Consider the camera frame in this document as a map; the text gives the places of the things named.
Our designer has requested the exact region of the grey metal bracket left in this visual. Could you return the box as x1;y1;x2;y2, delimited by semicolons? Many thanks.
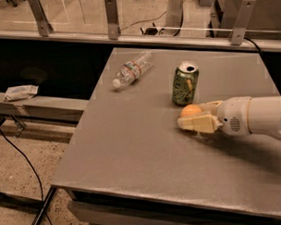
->
28;0;54;37

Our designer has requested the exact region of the grey metal side shelf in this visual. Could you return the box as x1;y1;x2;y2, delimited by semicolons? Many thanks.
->
0;93;88;123

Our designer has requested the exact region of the clear plastic water bottle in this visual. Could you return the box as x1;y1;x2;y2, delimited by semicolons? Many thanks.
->
112;50;153;89

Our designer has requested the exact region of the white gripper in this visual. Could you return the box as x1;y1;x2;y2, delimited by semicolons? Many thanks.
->
177;96;251;136

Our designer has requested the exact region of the grey metal bracket middle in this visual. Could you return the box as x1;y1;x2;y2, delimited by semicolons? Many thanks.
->
104;0;120;40

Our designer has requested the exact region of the black cable behind table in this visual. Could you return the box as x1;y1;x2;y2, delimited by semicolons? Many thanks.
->
242;36;266;64

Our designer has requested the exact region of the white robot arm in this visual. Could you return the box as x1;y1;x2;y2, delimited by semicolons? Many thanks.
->
177;96;281;140

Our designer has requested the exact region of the black floor cable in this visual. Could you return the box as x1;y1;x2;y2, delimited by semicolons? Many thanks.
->
0;116;57;225

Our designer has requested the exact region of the orange fruit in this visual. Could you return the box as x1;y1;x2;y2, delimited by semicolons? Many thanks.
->
180;104;202;118

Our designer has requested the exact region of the green soda can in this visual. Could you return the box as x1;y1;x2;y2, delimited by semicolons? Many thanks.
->
172;61;200;106

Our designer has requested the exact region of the grey metal bracket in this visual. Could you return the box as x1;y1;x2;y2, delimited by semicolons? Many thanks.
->
28;0;54;37
230;0;257;46
104;0;120;40

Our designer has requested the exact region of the grey metal railing beam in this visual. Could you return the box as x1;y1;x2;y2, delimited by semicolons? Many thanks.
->
0;19;281;63

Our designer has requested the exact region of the white wipes packet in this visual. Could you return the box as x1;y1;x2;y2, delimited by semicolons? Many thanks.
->
4;85;39;102

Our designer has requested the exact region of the grey metal bracket right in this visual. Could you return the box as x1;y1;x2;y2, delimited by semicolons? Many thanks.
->
230;0;257;46

